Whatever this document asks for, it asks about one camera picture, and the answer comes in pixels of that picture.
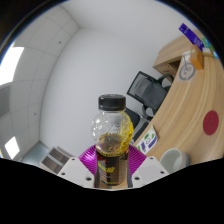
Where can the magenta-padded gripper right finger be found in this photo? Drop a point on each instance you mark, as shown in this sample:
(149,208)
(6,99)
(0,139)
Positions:
(148,170)

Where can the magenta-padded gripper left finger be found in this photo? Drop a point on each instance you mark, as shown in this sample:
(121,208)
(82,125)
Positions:
(75,171)

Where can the clear bottle with dark drink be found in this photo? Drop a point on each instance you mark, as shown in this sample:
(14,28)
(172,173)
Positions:
(111,133)

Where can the wooden cabinet with glass doors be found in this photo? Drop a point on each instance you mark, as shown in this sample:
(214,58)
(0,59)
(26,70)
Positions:
(53,160)

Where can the white mug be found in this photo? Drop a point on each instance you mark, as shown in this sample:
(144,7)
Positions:
(173,160)

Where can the white and green leaflet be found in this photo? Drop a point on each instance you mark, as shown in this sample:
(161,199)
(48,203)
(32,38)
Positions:
(148,140)

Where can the black padded office chair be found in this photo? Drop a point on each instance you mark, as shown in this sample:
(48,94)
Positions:
(138,121)

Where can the rectangular ceiling light panel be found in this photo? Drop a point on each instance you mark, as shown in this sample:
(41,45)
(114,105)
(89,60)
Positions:
(11,147)
(10,65)

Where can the flat round red coaster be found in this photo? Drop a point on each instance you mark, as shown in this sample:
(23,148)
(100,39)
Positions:
(211,122)

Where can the grey mesh-back office chair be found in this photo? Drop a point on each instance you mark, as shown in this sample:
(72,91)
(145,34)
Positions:
(146,88)

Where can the round grey printed paper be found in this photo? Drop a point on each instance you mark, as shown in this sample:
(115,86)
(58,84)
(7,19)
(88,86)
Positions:
(186,68)

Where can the wooden side desk unit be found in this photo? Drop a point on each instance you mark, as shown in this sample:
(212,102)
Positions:
(170,55)

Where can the orange box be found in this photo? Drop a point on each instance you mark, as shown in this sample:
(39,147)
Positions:
(197,59)

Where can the purple standing sign card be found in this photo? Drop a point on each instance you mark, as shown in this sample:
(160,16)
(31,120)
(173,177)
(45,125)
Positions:
(190,35)

